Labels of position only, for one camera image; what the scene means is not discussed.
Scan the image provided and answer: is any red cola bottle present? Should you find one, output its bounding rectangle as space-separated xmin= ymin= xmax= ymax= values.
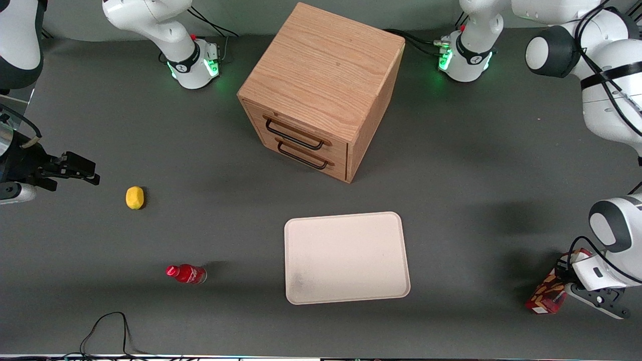
xmin=166 ymin=264 xmax=208 ymax=285

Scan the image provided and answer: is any red cookie box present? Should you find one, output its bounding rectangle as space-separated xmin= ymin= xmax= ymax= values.
xmin=525 ymin=247 xmax=593 ymax=315

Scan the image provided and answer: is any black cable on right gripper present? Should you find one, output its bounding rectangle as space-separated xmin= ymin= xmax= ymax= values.
xmin=0 ymin=103 xmax=42 ymax=149

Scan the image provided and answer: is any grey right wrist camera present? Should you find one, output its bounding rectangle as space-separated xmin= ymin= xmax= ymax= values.
xmin=0 ymin=182 xmax=37 ymax=205

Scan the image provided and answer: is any black cable at right arm base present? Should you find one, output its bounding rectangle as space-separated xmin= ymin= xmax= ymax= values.
xmin=188 ymin=6 xmax=240 ymax=64

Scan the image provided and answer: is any black cable at arm base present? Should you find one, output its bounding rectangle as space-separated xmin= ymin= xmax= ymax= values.
xmin=188 ymin=6 xmax=240 ymax=64
xmin=385 ymin=29 xmax=452 ymax=57

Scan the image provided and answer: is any wooden drawer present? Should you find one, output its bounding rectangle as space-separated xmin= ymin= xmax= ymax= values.
xmin=243 ymin=100 xmax=349 ymax=164
xmin=251 ymin=125 xmax=349 ymax=183

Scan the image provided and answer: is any dark grey left wrist camera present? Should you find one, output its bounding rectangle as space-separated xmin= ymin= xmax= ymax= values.
xmin=567 ymin=283 xmax=630 ymax=320

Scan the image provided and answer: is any black drawer handle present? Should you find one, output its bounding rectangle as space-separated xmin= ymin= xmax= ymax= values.
xmin=276 ymin=138 xmax=335 ymax=170
xmin=263 ymin=116 xmax=333 ymax=151

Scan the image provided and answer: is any upper wooden drawer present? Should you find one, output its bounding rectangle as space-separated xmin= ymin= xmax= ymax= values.
xmin=243 ymin=100 xmax=349 ymax=164

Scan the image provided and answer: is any black cable at left arm base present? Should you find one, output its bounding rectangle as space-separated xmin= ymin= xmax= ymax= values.
xmin=385 ymin=29 xmax=452 ymax=57

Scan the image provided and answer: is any beige rectangular tray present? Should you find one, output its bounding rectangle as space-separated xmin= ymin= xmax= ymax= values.
xmin=284 ymin=211 xmax=411 ymax=305

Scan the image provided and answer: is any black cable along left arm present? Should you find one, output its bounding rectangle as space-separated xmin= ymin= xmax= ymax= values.
xmin=566 ymin=0 xmax=642 ymax=285

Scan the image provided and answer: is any black lower drawer handle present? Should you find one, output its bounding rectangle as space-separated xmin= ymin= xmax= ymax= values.
xmin=276 ymin=138 xmax=335 ymax=170

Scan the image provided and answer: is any yellow lemon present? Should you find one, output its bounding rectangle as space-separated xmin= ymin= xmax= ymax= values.
xmin=125 ymin=186 xmax=145 ymax=210

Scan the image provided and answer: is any lower wooden drawer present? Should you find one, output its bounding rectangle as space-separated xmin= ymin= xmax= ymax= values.
xmin=251 ymin=125 xmax=349 ymax=183

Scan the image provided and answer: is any black upper drawer handle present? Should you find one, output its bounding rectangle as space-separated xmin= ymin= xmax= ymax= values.
xmin=263 ymin=116 xmax=333 ymax=151

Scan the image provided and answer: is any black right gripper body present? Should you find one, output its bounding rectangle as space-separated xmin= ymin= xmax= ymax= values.
xmin=0 ymin=130 xmax=64 ymax=184

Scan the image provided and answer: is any wooden drawer cabinet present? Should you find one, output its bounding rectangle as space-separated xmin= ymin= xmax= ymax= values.
xmin=237 ymin=2 xmax=406 ymax=184

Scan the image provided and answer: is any thin black looped cable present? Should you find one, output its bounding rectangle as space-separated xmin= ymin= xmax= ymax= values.
xmin=79 ymin=311 xmax=151 ymax=359

